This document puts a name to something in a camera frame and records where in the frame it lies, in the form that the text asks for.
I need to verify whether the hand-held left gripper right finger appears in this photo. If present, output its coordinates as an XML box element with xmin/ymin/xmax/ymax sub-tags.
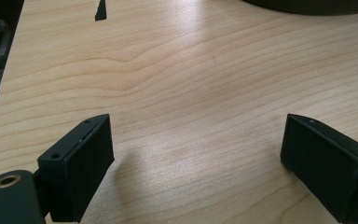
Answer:
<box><xmin>280</xmin><ymin>113</ymin><xmax>358</xmax><ymax>224</ymax></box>

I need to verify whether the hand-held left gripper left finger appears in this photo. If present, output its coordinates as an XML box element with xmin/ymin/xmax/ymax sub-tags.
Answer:
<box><xmin>36</xmin><ymin>113</ymin><xmax>116</xmax><ymax>224</ymax></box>

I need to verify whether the black mesh trash bin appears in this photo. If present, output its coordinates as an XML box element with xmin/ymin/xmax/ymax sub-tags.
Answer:
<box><xmin>241</xmin><ymin>0</ymin><xmax>358</xmax><ymax>17</ymax></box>

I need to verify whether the black tape piece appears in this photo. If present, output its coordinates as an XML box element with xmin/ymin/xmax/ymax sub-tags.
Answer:
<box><xmin>94</xmin><ymin>0</ymin><xmax>107</xmax><ymax>22</ymax></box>

